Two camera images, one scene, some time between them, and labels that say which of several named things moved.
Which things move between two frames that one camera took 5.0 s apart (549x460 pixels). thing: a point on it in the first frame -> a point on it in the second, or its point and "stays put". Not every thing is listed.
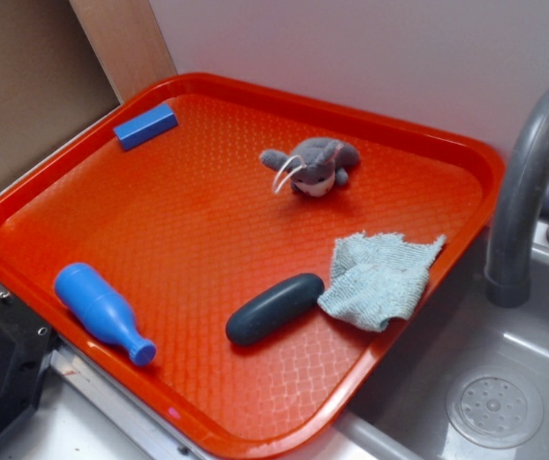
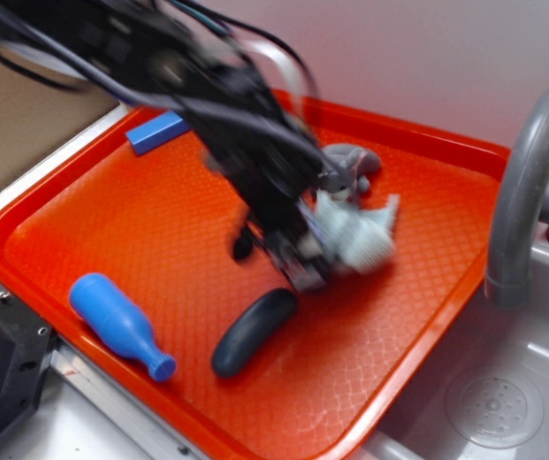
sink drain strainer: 496,408 stays put
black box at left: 10,352 stays put
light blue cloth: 378,278 -> 358,237
